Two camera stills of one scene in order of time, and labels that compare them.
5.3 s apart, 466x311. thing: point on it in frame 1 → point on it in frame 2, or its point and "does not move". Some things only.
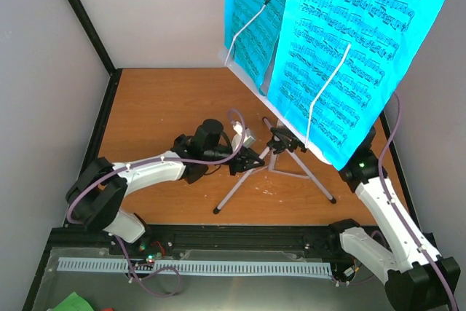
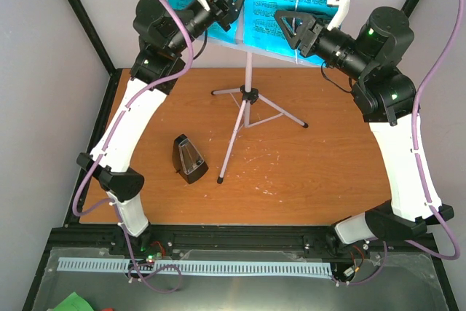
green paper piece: x=73 y=302 does not move
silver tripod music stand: x=321 y=88 → x=257 y=109
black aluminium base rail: x=196 y=241 does not move
